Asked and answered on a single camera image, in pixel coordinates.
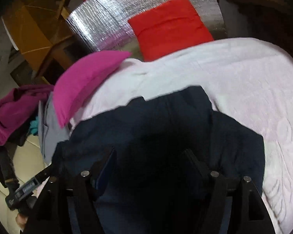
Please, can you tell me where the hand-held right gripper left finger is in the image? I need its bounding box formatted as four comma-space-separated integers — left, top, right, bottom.
27, 147, 118, 234

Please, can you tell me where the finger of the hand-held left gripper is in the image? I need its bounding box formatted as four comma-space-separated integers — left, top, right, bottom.
0, 147, 19, 188
34, 164, 56, 183

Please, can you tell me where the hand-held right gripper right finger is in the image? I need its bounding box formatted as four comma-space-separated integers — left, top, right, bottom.
184, 148, 276, 234

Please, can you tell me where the navy blue jacket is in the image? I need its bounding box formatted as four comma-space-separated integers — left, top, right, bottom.
51, 86, 265, 234

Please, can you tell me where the person's left hand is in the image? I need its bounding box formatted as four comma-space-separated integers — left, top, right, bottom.
16, 213, 28, 231

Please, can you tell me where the dark cloth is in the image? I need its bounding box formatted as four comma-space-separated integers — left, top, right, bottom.
7, 122, 39, 147

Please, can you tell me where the grey cloth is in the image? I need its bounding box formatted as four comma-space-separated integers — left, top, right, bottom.
38, 95, 71, 166

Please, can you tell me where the teal cloth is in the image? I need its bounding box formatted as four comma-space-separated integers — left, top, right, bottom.
29, 117, 39, 136

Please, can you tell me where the magenta garment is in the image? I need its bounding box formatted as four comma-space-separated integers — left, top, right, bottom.
0, 84, 54, 152

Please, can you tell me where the folded magenta cloth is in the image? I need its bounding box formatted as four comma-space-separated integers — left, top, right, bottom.
52, 51, 132, 128

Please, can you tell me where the white textured blanket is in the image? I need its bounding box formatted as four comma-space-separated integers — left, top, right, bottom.
68, 38, 293, 233

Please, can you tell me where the yellow-brown cardboard box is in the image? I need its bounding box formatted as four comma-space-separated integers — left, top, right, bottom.
1, 0, 74, 71

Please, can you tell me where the folded red cloth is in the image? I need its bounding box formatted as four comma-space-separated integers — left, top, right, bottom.
128, 0, 215, 62

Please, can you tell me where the silver foil insulation mat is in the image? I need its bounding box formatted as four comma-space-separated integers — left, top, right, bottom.
66, 0, 227, 54

